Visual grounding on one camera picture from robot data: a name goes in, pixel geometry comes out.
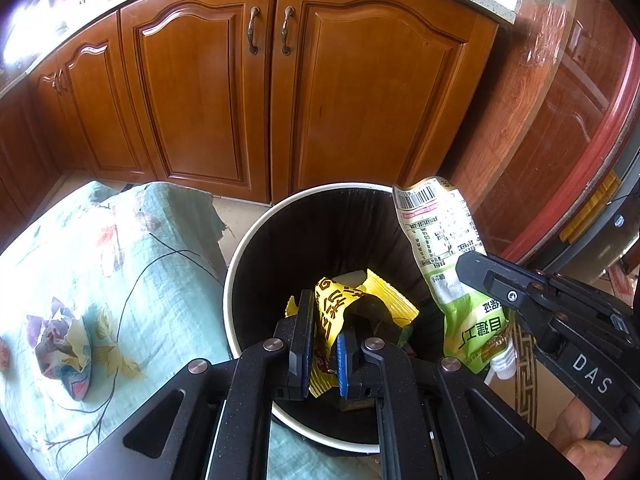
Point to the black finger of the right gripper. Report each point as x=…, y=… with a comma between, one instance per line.
x=492, y=279

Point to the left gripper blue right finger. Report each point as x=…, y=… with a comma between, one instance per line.
x=354, y=373

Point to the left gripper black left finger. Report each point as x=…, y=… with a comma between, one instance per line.
x=297, y=332

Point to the yellow brown wrapper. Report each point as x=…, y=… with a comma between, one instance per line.
x=349, y=298

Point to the green snack pouch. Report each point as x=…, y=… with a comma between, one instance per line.
x=440, y=229

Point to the white blue paper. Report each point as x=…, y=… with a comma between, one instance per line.
x=62, y=347

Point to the white rimmed black trash bin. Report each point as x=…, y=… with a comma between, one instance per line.
x=325, y=232

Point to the right hand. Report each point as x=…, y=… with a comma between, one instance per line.
x=593, y=458

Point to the red framed glass door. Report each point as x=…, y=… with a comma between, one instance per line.
x=537, y=154

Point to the light blue floral tablecloth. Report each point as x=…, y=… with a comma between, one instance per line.
x=143, y=268

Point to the crumpled red white paper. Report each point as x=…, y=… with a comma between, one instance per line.
x=5, y=355

